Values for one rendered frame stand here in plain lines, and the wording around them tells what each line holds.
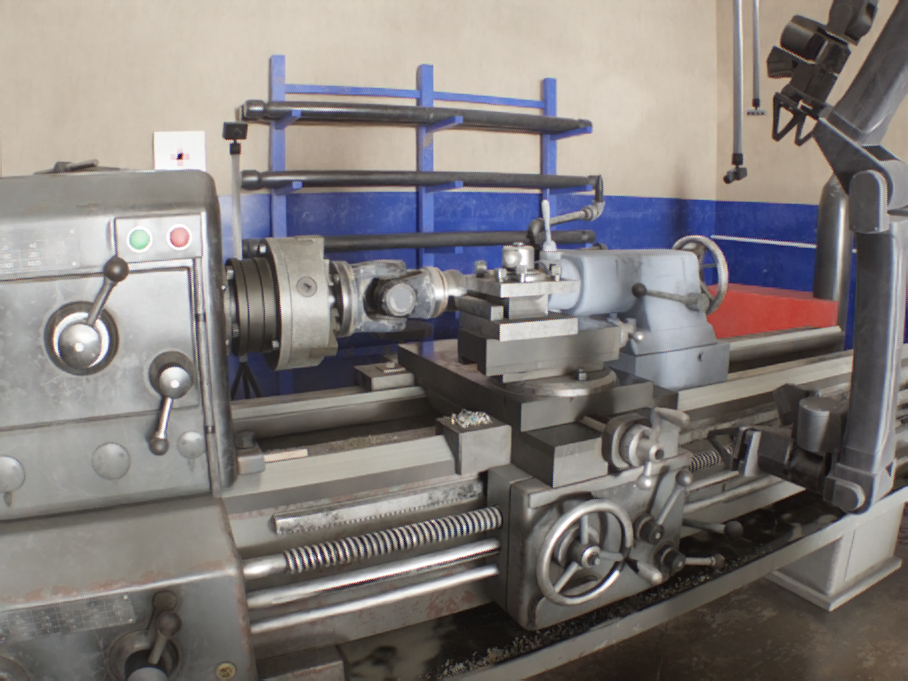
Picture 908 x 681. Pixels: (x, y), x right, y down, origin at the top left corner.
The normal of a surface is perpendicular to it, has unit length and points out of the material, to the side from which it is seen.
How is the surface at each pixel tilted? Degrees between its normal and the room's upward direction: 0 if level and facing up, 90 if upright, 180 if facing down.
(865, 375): 97
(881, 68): 99
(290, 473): 36
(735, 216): 90
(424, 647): 0
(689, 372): 90
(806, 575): 90
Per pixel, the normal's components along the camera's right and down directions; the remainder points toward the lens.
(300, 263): 0.35, -0.51
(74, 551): 0.25, -0.73
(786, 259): -0.89, 0.09
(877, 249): -0.77, 0.40
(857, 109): -0.75, 0.14
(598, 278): 0.46, 0.11
